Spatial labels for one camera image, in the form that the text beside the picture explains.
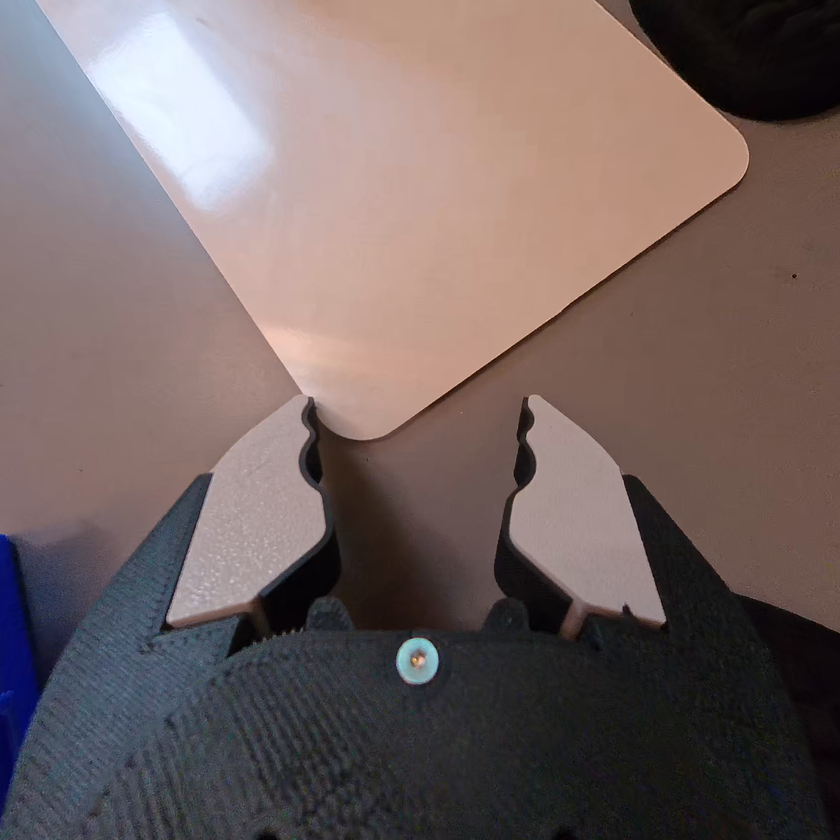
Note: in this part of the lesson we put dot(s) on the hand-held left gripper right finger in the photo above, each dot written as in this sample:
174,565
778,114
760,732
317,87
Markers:
584,538

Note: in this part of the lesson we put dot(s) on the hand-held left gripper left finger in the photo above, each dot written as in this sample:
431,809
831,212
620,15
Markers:
250,538

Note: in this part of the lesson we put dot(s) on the white whiteboard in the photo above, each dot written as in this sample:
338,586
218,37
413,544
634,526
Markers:
420,197

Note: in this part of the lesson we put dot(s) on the blue plastic bin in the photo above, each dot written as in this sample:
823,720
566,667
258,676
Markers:
16,656

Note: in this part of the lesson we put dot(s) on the black textured wrist pad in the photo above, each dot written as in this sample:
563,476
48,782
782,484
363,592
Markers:
748,53

